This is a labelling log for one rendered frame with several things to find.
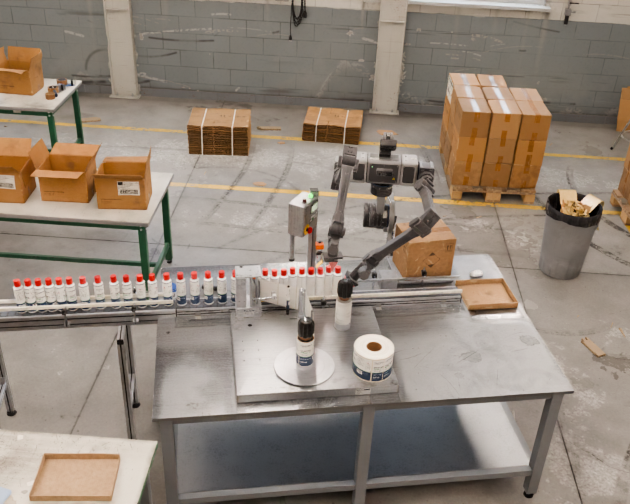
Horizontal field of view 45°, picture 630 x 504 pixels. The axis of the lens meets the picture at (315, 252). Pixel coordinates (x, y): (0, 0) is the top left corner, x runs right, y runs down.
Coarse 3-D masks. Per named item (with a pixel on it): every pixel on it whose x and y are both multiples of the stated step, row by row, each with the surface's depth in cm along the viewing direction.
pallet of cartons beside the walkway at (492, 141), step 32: (448, 96) 790; (480, 96) 735; (512, 96) 739; (448, 128) 779; (480, 128) 707; (512, 128) 707; (544, 128) 706; (448, 160) 766; (480, 160) 724; (512, 160) 723; (480, 192) 736; (512, 192) 735
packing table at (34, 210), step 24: (168, 192) 596; (0, 216) 529; (24, 216) 527; (48, 216) 527; (72, 216) 528; (96, 216) 529; (120, 216) 531; (144, 216) 532; (168, 216) 602; (144, 240) 536; (168, 240) 614; (120, 264) 590; (144, 264) 547
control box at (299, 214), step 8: (304, 192) 421; (296, 200) 413; (312, 200) 414; (288, 208) 411; (296, 208) 409; (304, 208) 407; (288, 216) 414; (296, 216) 411; (304, 216) 409; (288, 224) 416; (296, 224) 414; (304, 224) 412; (312, 224) 422; (288, 232) 419; (296, 232) 416; (304, 232) 415
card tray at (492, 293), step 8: (456, 280) 463; (464, 280) 464; (472, 280) 465; (480, 280) 465; (488, 280) 466; (496, 280) 467; (504, 280) 465; (464, 288) 462; (472, 288) 462; (480, 288) 463; (488, 288) 463; (496, 288) 463; (504, 288) 464; (464, 296) 455; (472, 296) 455; (480, 296) 455; (488, 296) 456; (496, 296) 456; (504, 296) 456; (512, 296) 453; (472, 304) 442; (480, 304) 442; (488, 304) 443; (496, 304) 444; (504, 304) 445; (512, 304) 446
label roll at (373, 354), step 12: (372, 336) 387; (360, 348) 378; (372, 348) 385; (384, 348) 379; (360, 360) 375; (372, 360) 372; (384, 360) 373; (360, 372) 379; (372, 372) 376; (384, 372) 378
